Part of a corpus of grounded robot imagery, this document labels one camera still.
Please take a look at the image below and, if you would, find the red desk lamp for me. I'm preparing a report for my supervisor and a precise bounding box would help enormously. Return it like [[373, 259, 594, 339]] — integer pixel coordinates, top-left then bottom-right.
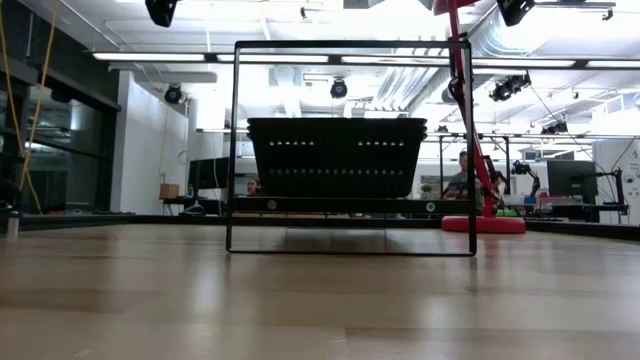
[[432, 0, 527, 235]]

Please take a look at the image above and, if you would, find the black computer monitor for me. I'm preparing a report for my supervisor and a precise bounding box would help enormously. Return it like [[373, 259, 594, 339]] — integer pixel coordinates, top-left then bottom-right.
[[188, 156, 231, 191], [545, 159, 600, 205]]

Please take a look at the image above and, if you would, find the long ceiling light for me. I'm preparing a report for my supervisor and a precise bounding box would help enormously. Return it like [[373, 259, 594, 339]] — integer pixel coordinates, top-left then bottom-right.
[[341, 55, 451, 67], [215, 53, 330, 65], [92, 51, 206, 63], [472, 57, 576, 69]]

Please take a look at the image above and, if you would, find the yellow extension cable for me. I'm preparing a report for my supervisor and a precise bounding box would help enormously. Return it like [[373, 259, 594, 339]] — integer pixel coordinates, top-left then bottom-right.
[[0, 0, 59, 215]]

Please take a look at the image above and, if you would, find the black plastic basket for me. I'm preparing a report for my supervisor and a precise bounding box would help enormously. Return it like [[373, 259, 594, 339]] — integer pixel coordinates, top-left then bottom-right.
[[248, 133, 428, 199], [247, 121, 428, 126], [248, 130, 428, 135], [247, 117, 429, 123], [248, 124, 428, 129], [248, 127, 428, 132]]

